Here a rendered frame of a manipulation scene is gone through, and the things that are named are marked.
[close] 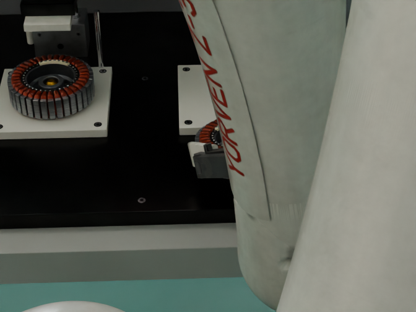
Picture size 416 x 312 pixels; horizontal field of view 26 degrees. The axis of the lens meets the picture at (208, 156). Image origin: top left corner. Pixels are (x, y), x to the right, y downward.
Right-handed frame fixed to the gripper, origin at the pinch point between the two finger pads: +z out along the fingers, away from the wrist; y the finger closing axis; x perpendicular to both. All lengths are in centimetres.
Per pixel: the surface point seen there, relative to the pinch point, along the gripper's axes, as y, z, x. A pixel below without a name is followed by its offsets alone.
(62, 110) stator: -16.2, 16.5, 7.7
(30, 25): -16.6, 19.8, 19.0
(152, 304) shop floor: 9, 85, -45
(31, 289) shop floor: -13, 99, -36
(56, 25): -13.6, 18.5, 18.3
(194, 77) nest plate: 3.3, 18.3, 7.1
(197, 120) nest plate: -0.8, 10.4, 2.4
